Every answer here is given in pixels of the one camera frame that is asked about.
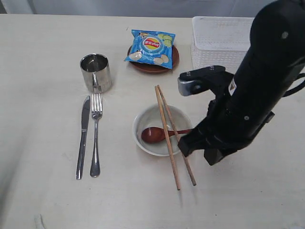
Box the silver metal fork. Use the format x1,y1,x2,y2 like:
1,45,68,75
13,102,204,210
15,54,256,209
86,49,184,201
90,93,102,177

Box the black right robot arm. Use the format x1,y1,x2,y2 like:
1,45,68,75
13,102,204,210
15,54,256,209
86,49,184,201
178,0,305,165

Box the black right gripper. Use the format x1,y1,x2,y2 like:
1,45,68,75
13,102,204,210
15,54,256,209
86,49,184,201
178,95,275,166

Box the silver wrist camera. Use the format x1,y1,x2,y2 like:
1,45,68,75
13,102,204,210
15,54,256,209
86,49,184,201
178,65,234,97

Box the shiny steel cup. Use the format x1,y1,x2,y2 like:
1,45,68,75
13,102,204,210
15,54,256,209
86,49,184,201
80,53,112,93

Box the brown wooden chopstick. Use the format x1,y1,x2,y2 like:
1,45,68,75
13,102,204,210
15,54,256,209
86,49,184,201
154,86,181,190
157,85,197,186

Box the white ceramic bowl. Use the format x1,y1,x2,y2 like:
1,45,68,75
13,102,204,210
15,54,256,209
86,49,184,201
132,104,193,157

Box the white perforated plastic basket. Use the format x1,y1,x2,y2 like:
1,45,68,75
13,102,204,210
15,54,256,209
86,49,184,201
191,16,254,73

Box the blue chips bag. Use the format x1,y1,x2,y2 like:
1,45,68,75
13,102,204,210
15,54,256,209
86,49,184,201
124,29,176,69

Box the brown wooden spoon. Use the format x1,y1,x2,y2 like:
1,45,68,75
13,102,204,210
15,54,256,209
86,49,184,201
141,126,192,144

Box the silver table knife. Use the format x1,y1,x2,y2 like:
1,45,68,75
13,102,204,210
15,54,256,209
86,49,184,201
76,95,91,180

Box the brown wooden plate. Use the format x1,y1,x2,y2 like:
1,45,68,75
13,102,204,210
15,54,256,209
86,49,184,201
129,45,180,74

